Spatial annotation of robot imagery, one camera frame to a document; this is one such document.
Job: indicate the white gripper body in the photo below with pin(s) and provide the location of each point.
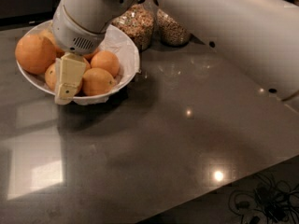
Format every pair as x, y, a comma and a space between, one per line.
72, 34

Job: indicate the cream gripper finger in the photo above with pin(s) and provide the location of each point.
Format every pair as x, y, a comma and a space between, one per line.
69, 72

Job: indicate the large orange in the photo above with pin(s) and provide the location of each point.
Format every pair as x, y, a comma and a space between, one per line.
35, 53

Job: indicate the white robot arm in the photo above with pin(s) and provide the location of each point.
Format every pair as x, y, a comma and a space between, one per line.
261, 36

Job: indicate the white plastic bowl liner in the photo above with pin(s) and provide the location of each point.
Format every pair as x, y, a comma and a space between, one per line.
124, 48

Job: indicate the orange centre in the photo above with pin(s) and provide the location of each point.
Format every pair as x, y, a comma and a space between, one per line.
87, 64

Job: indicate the orange front left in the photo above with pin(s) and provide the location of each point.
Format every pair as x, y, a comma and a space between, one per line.
51, 77

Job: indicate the orange back middle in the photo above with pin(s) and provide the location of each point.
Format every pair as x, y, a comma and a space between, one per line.
89, 56

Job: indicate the orange back left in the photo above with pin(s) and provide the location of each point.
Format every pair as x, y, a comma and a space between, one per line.
49, 36

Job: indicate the orange front right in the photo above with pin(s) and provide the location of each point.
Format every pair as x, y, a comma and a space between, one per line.
97, 81

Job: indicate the glass jar mixed grains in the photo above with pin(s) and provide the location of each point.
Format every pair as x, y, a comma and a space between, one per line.
138, 23

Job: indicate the glass jar light grains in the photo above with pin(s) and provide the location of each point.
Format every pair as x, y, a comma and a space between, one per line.
171, 32

